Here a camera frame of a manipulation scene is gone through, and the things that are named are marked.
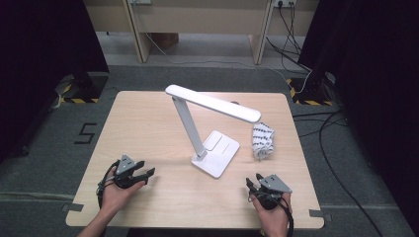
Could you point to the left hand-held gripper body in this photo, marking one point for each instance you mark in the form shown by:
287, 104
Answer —
126, 164

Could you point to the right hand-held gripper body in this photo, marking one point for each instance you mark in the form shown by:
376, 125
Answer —
275, 184

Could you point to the white black-patterned cloth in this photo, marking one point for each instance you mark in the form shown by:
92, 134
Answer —
263, 141

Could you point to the white desk lamp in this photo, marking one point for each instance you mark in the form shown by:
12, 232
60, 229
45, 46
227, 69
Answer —
214, 103

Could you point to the person's left hand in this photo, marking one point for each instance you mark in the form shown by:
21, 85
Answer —
115, 197

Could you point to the person's right hand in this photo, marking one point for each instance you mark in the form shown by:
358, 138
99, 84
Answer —
273, 222

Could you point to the grey tape piece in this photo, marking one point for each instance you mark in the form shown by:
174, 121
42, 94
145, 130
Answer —
73, 207
319, 214

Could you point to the black stand base, striped tape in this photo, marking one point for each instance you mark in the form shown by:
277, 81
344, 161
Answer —
306, 92
89, 87

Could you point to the black curtain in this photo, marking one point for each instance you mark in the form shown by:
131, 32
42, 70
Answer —
39, 49
378, 65

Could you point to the beige wooden desk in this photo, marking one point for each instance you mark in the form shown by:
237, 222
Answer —
197, 19

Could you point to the white wall socket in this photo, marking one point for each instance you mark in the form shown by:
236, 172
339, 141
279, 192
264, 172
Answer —
285, 2

